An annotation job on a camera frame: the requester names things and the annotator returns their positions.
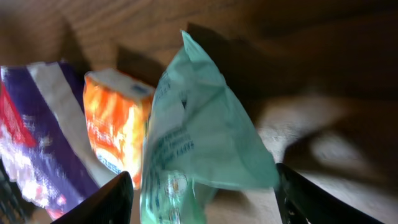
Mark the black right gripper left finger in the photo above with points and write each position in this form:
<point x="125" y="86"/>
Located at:
<point x="111" y="204"/>

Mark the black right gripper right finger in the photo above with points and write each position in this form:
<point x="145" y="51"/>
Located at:
<point x="301" y="201"/>

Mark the red purple snack bag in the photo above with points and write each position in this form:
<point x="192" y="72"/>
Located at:
<point x="44" y="141"/>

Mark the small orange box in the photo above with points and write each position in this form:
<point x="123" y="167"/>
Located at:
<point x="117" y="109"/>

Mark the mint green wipes pack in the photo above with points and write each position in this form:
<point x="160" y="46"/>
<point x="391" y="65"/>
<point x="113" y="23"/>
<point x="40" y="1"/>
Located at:
<point x="200" y="139"/>

